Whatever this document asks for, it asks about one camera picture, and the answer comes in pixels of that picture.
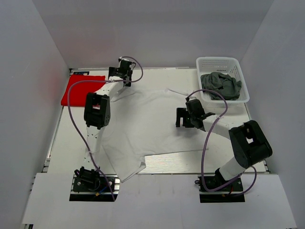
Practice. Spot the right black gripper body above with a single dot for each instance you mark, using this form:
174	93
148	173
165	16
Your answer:
188	118

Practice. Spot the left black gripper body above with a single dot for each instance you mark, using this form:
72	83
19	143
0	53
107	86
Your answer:
112	69

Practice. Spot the dark grey t-shirt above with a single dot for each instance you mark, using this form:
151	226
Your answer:
225	85

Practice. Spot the white t-shirt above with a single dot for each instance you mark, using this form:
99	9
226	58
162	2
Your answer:
142	123

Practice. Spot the blue label sticker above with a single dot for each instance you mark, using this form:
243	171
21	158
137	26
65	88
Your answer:
81	73

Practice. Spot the white plastic basket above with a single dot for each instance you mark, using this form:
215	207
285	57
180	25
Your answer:
224	65

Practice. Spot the folded red t-shirt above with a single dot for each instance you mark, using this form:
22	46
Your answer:
79	92

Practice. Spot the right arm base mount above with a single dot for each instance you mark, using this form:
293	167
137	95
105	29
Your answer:
228	194

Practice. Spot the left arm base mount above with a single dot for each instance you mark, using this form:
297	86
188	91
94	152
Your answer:
91	186

